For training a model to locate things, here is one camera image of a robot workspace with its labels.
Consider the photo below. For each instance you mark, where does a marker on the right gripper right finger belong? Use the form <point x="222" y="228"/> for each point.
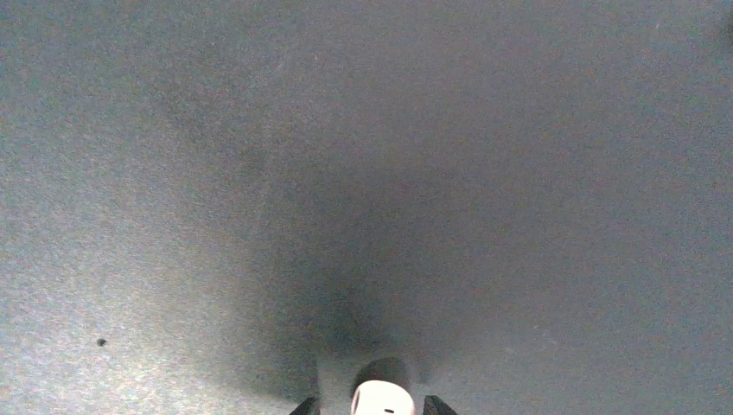
<point x="434" y="405"/>

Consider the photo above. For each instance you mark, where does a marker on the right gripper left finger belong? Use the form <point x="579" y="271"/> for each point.
<point x="310" y="406"/>

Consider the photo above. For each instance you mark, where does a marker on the white stem earbud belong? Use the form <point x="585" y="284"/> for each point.
<point x="379" y="397"/>

